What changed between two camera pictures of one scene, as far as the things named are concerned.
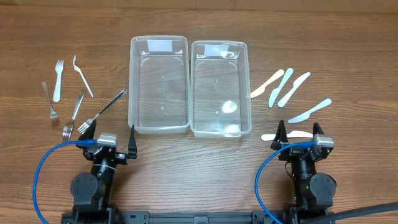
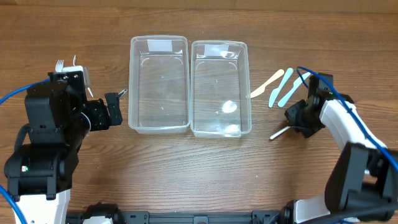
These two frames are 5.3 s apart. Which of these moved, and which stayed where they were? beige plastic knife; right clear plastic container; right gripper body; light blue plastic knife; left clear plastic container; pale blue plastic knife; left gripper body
Moved: right gripper body; left gripper body
Stayed: light blue plastic knife; right clear plastic container; beige plastic knife; left clear plastic container; pale blue plastic knife
